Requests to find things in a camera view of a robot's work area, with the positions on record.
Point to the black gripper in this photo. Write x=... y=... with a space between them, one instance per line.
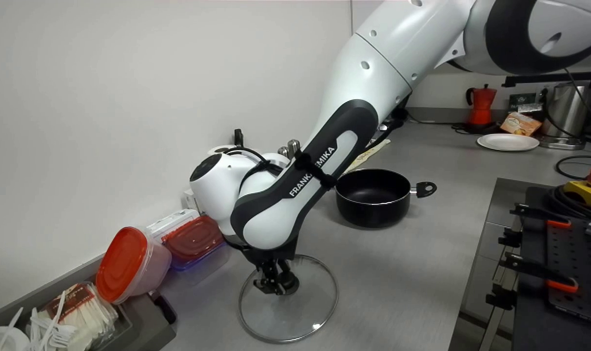
x=262 y=254

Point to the glass pot lid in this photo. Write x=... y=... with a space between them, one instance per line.
x=307 y=304

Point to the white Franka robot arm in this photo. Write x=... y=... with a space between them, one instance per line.
x=373 y=70

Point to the rectangular red lid container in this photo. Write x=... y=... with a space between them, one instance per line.
x=194 y=242

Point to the black cooking pot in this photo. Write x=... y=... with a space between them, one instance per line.
x=373 y=205

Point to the round orange lid container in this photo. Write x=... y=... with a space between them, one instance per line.
x=129 y=265

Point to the red moka pot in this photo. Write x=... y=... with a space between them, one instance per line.
x=482 y=103

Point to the white power strip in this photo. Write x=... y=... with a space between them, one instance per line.
x=168 y=222

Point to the silver pepper mill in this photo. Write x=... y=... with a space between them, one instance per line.
x=295 y=146
x=283 y=150

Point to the grey utensil tray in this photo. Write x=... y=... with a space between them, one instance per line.
x=145 y=332

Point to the small black bottle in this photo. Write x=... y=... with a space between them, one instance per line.
x=239 y=137

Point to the white plastic cutlery bundle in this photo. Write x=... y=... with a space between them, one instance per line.
x=81 y=322

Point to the white dinner plate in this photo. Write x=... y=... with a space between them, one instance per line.
x=508 y=142

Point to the white bowl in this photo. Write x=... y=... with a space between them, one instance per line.
x=1 y=339

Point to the orange snack packet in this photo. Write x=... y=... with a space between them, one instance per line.
x=521 y=123

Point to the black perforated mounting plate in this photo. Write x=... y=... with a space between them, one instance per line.
x=568 y=259

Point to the green box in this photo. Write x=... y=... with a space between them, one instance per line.
x=525 y=100

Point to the yellow emergency stop button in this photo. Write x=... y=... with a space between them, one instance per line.
x=590 y=185

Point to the stainless steel kettle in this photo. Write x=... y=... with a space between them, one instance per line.
x=568 y=109

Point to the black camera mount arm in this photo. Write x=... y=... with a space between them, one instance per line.
x=549 y=78

